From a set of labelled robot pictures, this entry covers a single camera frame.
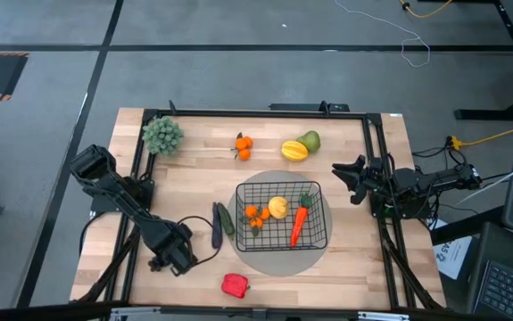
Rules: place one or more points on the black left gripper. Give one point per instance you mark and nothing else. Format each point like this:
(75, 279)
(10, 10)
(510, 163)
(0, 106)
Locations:
(176, 245)

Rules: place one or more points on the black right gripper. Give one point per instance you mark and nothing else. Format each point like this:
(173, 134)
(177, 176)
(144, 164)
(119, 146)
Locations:
(376, 178)

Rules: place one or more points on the green pear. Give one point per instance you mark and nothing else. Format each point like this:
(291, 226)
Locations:
(310, 141)

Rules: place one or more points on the yellow striped squash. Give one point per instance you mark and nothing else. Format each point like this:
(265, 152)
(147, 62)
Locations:
(294, 150)

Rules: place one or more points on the purple eggplant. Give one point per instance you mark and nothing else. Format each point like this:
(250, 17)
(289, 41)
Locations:
(217, 227)

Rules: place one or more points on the orange carrot with green leaves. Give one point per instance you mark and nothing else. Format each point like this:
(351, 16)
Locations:
(299, 220)

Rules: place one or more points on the red bell pepper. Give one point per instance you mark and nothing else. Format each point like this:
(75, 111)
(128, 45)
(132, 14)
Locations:
(234, 285)

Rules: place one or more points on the green cucumber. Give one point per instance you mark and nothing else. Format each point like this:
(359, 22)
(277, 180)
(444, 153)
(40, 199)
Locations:
(226, 220)

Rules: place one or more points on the plain yellow gourd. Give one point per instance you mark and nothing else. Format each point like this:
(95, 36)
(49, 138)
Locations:
(278, 208)

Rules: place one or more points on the tangerine cluster with leaves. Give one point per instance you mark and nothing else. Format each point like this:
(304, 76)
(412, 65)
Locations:
(251, 211)
(241, 144)

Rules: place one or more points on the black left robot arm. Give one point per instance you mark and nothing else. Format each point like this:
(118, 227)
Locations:
(118, 191)

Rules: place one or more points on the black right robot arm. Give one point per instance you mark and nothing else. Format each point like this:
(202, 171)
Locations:
(416, 183)

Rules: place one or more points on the round grey mat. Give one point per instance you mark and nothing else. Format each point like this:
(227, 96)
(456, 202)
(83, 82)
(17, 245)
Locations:
(278, 263)

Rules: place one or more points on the green artichoke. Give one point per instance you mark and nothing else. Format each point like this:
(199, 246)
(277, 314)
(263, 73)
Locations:
(162, 136)

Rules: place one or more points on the black bar with silver brackets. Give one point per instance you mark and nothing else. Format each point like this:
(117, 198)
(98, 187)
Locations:
(37, 312)

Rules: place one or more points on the black laptop keyboard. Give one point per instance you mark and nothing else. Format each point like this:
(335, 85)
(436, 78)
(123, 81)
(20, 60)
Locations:
(510, 292)

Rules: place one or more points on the black aluminium table frame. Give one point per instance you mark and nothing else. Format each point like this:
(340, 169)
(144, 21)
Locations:
(260, 114)

